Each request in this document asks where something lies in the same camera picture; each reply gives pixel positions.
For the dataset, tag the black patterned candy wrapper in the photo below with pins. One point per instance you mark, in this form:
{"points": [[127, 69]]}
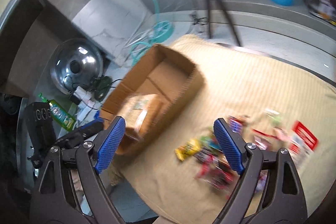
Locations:
{"points": [[206, 155]]}

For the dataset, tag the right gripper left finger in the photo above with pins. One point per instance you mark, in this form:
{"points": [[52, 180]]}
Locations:
{"points": [[69, 188]]}

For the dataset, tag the bread loaf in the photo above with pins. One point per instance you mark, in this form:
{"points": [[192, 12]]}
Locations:
{"points": [[139, 111]]}

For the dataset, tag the small green candy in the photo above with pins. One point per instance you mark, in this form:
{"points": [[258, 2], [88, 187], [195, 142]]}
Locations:
{"points": [[275, 117]]}

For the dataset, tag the red white jerky bag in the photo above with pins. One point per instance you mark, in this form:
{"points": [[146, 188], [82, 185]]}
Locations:
{"points": [[302, 144]]}

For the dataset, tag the striped yellow cloth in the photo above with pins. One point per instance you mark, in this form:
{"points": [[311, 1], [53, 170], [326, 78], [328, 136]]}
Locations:
{"points": [[235, 83]]}

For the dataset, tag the green dish soap bottle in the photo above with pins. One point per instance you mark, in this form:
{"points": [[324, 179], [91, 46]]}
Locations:
{"points": [[59, 114]]}

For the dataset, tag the red date snack pack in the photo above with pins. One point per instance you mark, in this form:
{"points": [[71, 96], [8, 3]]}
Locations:
{"points": [[219, 177]]}

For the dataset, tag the green quail egg pack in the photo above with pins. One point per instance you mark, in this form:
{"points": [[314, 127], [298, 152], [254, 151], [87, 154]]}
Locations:
{"points": [[210, 142]]}

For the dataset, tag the yellow candy wrapper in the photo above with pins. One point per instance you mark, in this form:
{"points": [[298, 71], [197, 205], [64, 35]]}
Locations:
{"points": [[192, 147]]}

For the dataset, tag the Snickers bar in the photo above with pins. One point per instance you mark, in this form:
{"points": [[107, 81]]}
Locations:
{"points": [[239, 123]]}

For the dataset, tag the brown cardboard box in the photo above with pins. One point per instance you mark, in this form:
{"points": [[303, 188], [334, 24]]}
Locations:
{"points": [[160, 71]]}

